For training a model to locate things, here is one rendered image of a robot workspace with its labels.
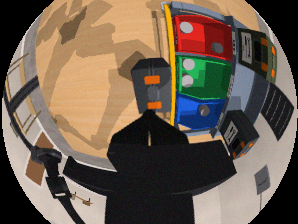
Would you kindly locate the grey metal shelf rack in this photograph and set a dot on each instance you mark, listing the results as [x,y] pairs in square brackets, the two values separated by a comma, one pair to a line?
[247,89]

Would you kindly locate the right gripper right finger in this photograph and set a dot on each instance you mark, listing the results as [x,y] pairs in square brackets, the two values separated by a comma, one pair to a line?
[164,133]

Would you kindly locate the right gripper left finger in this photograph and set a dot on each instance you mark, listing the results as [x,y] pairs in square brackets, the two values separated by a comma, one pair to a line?
[135,132]

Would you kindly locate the yellow bar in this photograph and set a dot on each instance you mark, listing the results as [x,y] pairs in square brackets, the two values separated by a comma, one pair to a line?
[172,57]

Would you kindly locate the green open bin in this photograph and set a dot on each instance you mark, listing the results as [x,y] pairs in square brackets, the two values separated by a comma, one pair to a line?
[211,80]

